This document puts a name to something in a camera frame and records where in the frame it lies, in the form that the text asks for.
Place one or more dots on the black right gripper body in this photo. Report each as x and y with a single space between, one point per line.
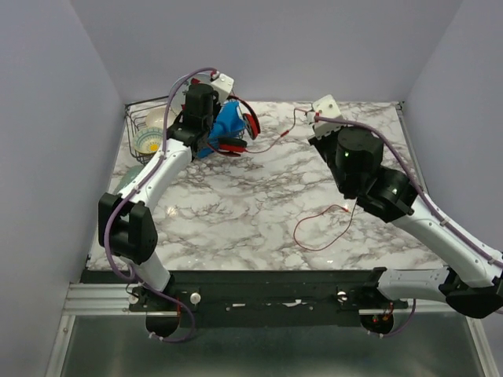
319 142

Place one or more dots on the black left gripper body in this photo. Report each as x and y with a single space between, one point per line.
215 107

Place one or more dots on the red black headphones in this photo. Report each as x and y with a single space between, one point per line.
251 125

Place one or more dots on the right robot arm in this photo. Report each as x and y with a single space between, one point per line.
471 280

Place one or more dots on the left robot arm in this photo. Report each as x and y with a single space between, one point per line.
125 225

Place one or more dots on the blue cloth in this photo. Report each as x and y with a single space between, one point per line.
235 131

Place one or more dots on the cream bowl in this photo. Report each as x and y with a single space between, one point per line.
155 117

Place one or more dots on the patterned yellow centre bowl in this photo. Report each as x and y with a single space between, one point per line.
148 140

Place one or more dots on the light green dish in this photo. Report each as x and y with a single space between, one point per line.
128 177

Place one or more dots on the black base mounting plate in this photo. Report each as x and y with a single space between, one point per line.
256 299

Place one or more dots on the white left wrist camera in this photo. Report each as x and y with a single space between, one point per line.
223 85

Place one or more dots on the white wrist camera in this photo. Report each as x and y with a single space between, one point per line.
325 107
223 85

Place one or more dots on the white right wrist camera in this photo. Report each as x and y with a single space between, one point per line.
325 107

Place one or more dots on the black wire dish rack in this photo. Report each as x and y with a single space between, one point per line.
135 114

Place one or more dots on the aluminium frame rail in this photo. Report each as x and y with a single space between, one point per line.
99 336

